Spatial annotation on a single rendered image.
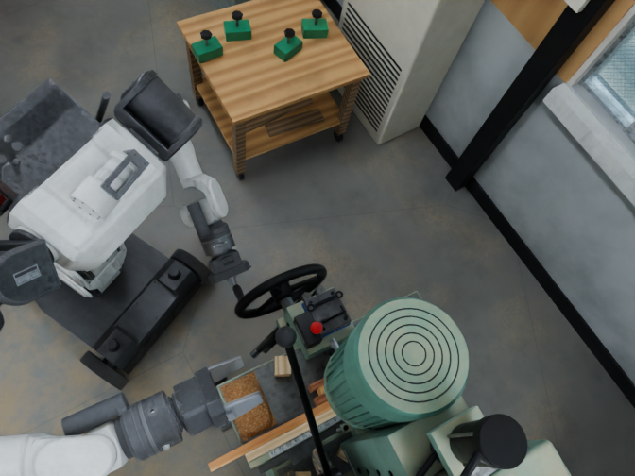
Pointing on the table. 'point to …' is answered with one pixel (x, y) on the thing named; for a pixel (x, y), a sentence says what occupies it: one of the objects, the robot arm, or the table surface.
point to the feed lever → (285, 335)
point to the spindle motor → (397, 365)
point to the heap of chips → (250, 426)
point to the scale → (303, 437)
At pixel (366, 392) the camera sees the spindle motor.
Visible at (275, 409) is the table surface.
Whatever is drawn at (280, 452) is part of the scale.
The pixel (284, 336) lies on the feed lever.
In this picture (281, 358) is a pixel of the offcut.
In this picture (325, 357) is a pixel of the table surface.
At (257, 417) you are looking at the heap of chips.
